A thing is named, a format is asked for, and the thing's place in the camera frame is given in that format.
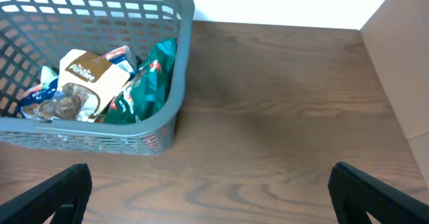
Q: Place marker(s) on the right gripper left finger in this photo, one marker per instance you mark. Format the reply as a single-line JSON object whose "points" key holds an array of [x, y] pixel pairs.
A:
{"points": [[62, 198]]}

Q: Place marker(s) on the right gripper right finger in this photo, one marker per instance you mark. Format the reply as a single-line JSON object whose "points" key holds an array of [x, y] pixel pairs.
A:
{"points": [[355, 196]]}

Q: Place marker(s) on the beige mushroom snack bag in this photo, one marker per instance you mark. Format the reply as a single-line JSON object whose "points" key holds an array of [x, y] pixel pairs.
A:
{"points": [[86, 85]]}

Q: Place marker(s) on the light teal small packet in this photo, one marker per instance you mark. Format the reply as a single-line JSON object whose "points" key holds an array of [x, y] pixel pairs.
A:
{"points": [[48, 74]]}

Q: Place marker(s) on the green Nescafe coffee bag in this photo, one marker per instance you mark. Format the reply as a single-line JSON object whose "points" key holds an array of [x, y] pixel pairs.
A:
{"points": [[148, 91]]}

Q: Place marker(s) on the Kleenex tissue multipack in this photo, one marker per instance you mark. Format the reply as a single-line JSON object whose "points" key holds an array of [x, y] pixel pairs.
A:
{"points": [[33, 97]]}

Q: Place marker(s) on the brown cardboard box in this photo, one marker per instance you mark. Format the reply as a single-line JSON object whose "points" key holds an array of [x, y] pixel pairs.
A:
{"points": [[396, 38]]}

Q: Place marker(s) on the grey plastic basket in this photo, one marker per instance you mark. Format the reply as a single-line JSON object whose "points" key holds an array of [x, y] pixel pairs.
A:
{"points": [[37, 33]]}

